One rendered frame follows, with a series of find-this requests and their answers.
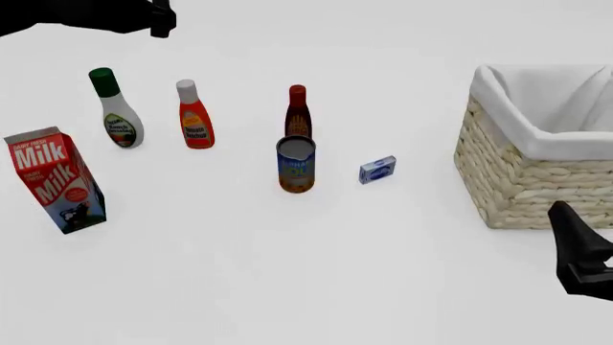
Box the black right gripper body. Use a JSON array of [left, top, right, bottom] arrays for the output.
[[556, 256, 613, 302]]

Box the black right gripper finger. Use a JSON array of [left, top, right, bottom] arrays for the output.
[[547, 200, 613, 267]]

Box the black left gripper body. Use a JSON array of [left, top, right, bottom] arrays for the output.
[[149, 0, 178, 39]]

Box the wicker basket with white liner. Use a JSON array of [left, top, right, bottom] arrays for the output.
[[453, 63, 613, 231]]

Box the red ketchup bottle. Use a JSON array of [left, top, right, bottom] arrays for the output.
[[175, 78, 216, 150]]

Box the white ranch dressing bottle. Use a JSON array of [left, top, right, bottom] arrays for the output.
[[87, 66, 146, 150]]

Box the dark brown sauce bottle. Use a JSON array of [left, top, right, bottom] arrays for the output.
[[284, 83, 313, 140]]

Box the red milk carton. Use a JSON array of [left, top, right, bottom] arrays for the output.
[[3, 126, 108, 236]]

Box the blue soup can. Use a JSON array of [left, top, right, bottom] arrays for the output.
[[275, 135, 318, 195]]

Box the small blue printed box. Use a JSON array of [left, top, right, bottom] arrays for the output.
[[358, 154, 397, 186]]

